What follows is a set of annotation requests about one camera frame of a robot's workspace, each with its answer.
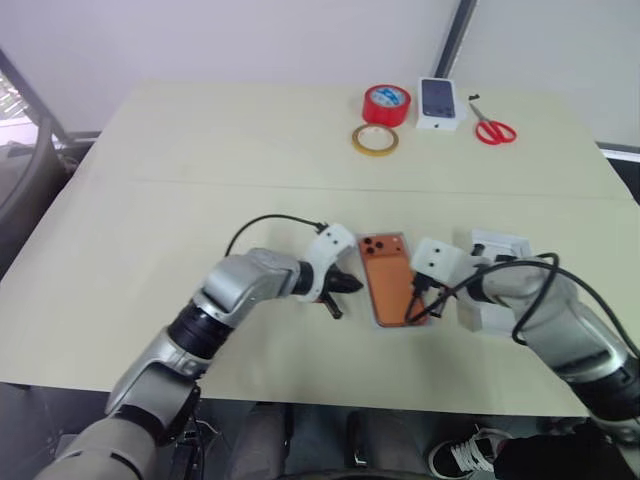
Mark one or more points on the grey trouser leg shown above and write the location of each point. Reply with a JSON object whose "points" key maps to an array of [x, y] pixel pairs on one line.
{"points": [[260, 440]]}

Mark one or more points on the dark metal frame bar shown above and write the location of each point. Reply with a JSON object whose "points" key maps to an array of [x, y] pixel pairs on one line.
{"points": [[30, 90]]}

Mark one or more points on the white box with phone print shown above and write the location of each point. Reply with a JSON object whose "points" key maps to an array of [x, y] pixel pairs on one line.
{"points": [[439, 102]]}

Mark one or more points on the dark wall post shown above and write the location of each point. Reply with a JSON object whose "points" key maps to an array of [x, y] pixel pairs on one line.
{"points": [[454, 35]]}

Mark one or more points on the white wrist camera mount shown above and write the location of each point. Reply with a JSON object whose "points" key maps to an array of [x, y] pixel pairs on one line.
{"points": [[436, 260], [332, 242]]}

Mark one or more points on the plain white phone box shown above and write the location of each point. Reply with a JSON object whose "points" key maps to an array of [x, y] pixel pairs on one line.
{"points": [[505, 245]]}

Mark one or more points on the orange phone in clear case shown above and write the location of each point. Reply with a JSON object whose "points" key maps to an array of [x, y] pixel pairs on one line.
{"points": [[390, 285]]}

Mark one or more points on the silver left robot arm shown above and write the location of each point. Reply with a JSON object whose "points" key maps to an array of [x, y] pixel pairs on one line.
{"points": [[240, 285]]}

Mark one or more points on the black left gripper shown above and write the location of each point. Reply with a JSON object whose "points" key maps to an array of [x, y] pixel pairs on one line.
{"points": [[333, 284]]}

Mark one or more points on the yellow tape roll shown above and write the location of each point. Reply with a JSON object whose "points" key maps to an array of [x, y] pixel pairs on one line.
{"points": [[361, 142]]}

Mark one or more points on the red tape roll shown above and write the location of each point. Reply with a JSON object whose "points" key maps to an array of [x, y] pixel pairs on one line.
{"points": [[386, 105]]}

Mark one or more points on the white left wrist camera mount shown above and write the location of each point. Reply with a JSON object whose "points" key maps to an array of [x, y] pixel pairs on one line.
{"points": [[332, 242]]}

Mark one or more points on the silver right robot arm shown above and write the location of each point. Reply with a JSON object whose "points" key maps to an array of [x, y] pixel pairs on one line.
{"points": [[560, 320]]}

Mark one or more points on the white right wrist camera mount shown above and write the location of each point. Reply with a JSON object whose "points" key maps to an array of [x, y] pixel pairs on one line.
{"points": [[436, 260]]}

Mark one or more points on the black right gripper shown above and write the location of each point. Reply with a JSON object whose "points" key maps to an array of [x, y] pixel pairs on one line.
{"points": [[426, 286]]}

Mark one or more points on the black trouser leg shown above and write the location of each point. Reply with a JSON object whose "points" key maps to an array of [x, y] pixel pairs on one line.
{"points": [[560, 457]]}

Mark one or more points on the black and white sneaker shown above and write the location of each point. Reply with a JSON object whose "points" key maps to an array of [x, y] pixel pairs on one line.
{"points": [[462, 452]]}

